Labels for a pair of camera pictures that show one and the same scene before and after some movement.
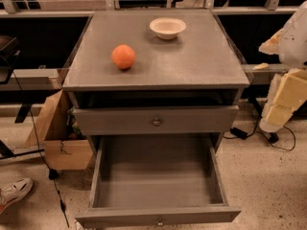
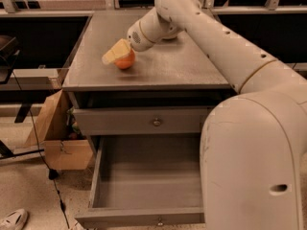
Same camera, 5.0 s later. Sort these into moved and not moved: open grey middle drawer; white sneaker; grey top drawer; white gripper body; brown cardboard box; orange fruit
Moved: white gripper body; white sneaker
Not moved: grey top drawer; orange fruit; open grey middle drawer; brown cardboard box
